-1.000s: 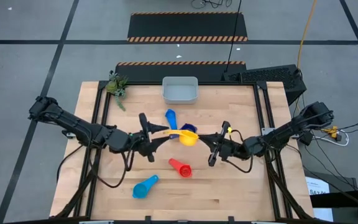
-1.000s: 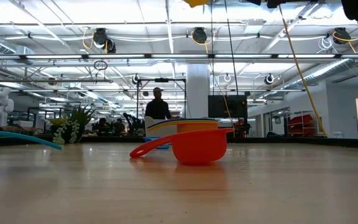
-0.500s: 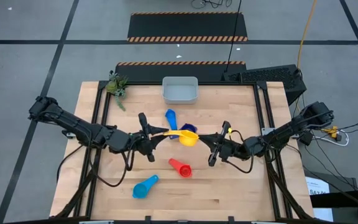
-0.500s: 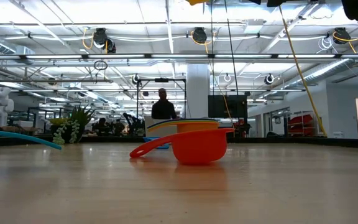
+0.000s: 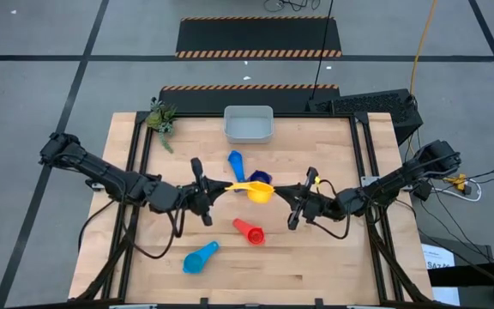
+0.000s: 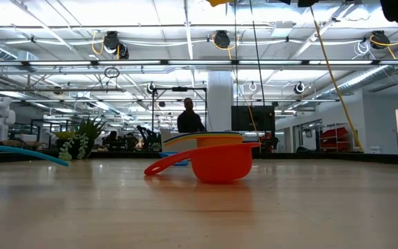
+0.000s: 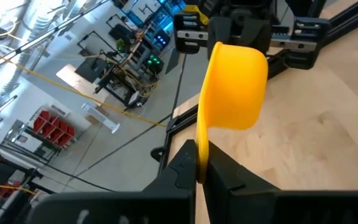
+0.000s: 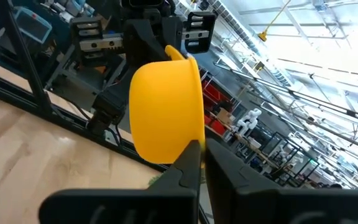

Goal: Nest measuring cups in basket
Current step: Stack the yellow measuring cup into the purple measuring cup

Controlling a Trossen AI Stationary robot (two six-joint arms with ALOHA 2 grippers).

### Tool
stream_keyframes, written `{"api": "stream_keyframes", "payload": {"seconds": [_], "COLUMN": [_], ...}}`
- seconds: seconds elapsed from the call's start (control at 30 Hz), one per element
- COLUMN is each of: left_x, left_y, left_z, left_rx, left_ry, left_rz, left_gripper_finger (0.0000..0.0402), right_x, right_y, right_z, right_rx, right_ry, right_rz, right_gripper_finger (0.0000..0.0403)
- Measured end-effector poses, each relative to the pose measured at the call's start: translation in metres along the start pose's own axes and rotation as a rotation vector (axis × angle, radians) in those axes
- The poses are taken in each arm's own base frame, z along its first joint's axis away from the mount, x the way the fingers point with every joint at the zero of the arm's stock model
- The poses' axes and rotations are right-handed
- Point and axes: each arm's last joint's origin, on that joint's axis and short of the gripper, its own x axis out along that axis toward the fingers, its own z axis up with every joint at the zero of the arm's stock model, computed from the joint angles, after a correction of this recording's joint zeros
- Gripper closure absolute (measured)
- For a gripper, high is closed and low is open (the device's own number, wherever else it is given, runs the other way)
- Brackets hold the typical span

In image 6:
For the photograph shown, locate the white robot figure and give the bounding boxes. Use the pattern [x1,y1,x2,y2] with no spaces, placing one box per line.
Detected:
[0,96,16,141]

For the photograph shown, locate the red storage bins shelf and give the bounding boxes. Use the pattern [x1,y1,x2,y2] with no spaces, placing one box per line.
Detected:
[319,126,350,151]

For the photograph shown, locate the long ceiling light bar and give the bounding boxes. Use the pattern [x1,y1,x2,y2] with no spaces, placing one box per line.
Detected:
[0,59,398,66]

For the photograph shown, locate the potted succulent plant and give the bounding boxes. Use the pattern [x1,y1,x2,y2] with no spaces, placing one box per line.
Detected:
[54,116,106,162]

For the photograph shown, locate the black monitor screen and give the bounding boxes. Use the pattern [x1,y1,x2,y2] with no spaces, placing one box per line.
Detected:
[231,105,276,132]

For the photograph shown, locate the red measuring cup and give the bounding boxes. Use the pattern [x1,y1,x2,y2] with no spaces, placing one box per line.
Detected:
[144,142,260,183]

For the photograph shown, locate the small blue measuring cup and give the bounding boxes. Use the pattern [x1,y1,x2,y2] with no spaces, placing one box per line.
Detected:
[160,151,189,167]

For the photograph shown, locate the large orange measuring cup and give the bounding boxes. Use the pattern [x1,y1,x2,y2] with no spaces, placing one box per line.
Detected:
[164,134,245,148]

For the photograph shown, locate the black hanging cable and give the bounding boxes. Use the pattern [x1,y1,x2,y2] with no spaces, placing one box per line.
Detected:
[249,0,265,107]

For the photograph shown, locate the grey plastic basket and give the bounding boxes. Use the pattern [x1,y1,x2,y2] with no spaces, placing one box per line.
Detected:
[160,129,200,153]

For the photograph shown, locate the yellow hanging cable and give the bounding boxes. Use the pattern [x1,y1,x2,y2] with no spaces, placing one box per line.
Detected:
[309,6,364,152]

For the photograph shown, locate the black background gantry frame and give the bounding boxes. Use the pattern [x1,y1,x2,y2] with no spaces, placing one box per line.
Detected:
[151,86,209,134]

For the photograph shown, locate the person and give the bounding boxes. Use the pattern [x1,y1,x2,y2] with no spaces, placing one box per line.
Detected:
[177,98,206,133]

